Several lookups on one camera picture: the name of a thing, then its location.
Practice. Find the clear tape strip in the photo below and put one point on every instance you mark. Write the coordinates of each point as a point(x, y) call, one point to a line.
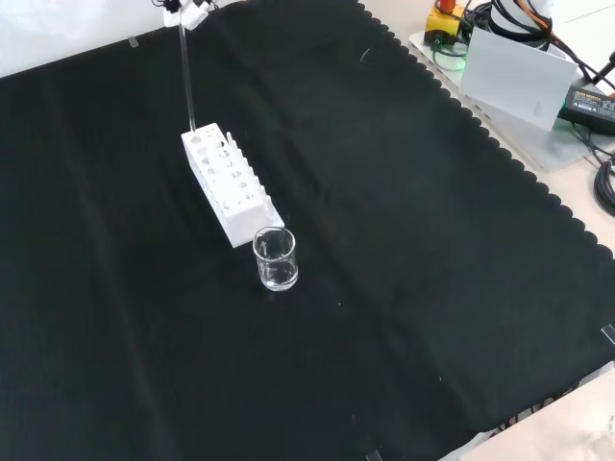
point(375, 456)
point(608, 334)
point(133, 42)

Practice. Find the yellow stop button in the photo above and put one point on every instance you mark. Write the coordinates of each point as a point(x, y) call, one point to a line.
point(439, 24)

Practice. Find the pale plastic sheet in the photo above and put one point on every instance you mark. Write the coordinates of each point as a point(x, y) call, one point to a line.
point(543, 427)

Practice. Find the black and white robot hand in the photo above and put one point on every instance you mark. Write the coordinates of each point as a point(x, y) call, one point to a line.
point(189, 18)

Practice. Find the small clear glass beaker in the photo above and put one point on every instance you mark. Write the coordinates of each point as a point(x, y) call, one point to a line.
point(278, 283)

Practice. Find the black bench cloth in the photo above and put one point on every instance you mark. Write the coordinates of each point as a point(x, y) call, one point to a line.
point(384, 240)

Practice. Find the grey base plate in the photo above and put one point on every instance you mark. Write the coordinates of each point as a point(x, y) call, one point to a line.
point(552, 153)

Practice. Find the white test tube rack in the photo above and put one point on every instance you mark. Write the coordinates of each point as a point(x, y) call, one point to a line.
point(245, 223)

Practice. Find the black power adapter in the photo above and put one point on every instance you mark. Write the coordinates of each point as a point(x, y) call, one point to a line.
point(591, 103)

